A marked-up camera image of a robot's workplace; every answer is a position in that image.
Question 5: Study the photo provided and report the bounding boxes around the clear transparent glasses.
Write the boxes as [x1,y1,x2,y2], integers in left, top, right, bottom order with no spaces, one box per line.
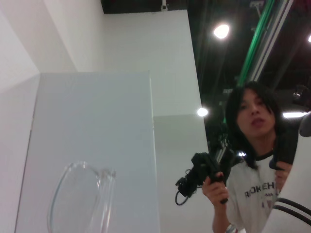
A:
[47,161,117,233]

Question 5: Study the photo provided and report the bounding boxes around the person's right forearm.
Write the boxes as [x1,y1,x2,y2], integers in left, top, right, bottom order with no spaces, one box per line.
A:
[210,201,235,233]

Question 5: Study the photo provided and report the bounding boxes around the bright rectangular light panel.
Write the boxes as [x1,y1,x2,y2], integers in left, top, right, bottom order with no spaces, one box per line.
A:
[283,111,309,120]

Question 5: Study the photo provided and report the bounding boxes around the aluminium ceiling rail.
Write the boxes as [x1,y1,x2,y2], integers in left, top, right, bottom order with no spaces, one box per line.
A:
[251,0,296,78]

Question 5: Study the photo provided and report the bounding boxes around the person in white t-shirt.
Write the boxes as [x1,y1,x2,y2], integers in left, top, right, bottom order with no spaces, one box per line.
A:
[203,81,299,233]

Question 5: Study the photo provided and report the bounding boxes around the green ceiling pipe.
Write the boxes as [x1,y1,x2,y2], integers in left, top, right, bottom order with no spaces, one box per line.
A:
[237,0,276,88]

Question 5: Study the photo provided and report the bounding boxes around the person's left hand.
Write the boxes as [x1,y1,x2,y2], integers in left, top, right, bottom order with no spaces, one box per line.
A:
[275,161,294,190]

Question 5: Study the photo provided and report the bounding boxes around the person's right hand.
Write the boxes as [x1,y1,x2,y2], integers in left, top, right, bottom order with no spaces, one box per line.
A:
[202,171,230,206]

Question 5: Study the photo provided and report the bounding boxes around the black teleoperation controller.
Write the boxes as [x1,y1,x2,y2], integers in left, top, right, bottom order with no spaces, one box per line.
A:
[174,151,237,206]

